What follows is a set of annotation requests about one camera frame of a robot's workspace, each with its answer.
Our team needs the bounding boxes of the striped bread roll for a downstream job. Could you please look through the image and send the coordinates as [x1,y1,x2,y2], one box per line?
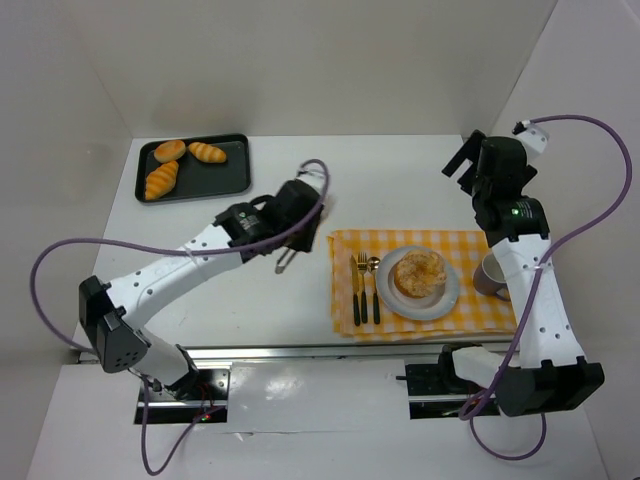
[188,142,227,164]
[144,160,179,201]

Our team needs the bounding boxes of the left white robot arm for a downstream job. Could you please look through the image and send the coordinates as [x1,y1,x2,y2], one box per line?
[79,178,323,399]

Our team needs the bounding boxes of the metal tongs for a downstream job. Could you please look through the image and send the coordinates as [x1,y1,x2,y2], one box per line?
[273,199,331,275]

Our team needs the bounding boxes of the large sugared bread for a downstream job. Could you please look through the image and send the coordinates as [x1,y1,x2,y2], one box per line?
[394,249,447,298]

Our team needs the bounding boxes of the striped bread roll upper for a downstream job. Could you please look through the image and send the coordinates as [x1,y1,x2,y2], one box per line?
[188,142,227,164]

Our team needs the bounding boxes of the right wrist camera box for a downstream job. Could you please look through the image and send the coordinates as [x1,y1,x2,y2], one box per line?
[512,120,549,164]

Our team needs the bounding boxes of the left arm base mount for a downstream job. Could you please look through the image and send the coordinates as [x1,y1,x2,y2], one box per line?
[147,364,231,425]

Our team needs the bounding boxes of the gold spoon black handle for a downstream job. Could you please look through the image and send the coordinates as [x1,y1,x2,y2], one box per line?
[368,256,381,325]

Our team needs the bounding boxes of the grey mug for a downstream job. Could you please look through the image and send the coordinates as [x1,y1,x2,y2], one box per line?
[473,253,510,302]

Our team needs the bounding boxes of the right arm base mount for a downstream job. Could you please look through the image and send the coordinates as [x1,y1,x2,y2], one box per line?
[395,343,481,420]

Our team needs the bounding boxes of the yellow checkered cloth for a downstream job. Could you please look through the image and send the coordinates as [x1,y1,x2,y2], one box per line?
[328,230,516,343]

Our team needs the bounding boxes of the white blue-rimmed plate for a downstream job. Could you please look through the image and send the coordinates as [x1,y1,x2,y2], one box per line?
[376,245,460,321]

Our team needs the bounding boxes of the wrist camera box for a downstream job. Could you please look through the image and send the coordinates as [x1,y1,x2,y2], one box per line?
[296,169,325,192]
[512,120,549,164]

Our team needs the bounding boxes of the aluminium rail front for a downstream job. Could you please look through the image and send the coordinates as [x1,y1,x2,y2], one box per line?
[75,339,451,365]

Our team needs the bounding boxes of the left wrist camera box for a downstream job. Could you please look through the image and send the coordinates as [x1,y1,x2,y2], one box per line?
[296,169,325,192]

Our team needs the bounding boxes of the gold knife black handle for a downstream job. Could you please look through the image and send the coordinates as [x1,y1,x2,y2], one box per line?
[349,256,361,327]

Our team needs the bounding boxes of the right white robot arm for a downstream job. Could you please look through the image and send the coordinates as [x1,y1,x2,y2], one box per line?
[442,129,605,417]

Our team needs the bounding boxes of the black baking tray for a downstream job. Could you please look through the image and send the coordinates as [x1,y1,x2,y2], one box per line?
[134,133,252,205]

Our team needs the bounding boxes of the round bread bun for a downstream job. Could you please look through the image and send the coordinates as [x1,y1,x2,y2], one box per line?
[153,140,186,164]

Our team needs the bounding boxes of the striped bread roll lower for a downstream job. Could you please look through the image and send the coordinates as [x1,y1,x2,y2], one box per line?
[144,160,179,201]

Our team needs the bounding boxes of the gold fork black handle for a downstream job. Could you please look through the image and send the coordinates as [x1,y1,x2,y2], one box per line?
[357,252,368,324]

